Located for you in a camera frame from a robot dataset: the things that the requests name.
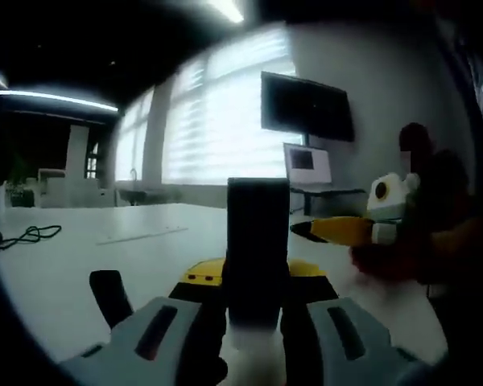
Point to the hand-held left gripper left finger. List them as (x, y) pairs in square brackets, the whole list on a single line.
[(173, 342)]

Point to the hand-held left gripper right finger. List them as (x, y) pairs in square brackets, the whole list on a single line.
[(338, 346)]

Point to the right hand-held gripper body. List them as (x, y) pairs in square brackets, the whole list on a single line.
[(392, 201)]

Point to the short black cosmetic bottle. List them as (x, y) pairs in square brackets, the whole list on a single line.
[(110, 297)]

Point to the tall black cosmetic bottle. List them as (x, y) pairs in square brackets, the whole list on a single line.
[(257, 241)]

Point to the person's right hand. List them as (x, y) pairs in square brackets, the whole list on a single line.
[(406, 257)]

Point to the dark laptop stand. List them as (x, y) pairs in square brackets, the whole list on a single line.
[(306, 201)]

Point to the open laptop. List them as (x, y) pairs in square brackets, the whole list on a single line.
[(318, 169)]

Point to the white table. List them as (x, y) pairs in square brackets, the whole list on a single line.
[(165, 249)]

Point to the clear flat strip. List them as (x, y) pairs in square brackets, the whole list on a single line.
[(145, 235)]

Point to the window with blinds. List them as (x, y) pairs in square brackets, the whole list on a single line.
[(225, 140)]

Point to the dark low bench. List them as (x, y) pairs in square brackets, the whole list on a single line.
[(145, 195)]

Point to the ceiling light strip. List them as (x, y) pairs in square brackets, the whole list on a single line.
[(229, 10), (56, 97)]

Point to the black wall screen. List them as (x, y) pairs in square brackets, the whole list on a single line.
[(306, 106)]

